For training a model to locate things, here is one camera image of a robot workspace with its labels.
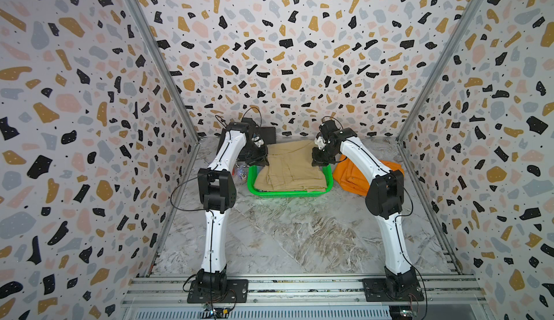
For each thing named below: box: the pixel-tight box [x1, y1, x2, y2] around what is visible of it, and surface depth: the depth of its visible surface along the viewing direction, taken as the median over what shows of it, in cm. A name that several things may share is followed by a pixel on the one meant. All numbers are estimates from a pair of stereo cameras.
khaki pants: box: [253, 140, 328, 193], surface depth 97 cm
